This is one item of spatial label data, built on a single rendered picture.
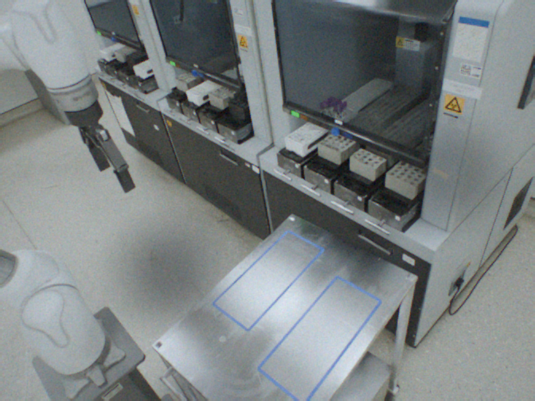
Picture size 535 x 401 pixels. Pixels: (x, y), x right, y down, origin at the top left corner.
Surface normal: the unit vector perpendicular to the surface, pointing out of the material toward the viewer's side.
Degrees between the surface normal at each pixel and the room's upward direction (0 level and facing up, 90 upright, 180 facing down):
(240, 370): 0
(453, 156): 90
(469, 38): 90
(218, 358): 0
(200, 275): 0
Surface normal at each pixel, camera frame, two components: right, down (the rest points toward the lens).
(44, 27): 0.55, 0.36
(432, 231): -0.13, -0.73
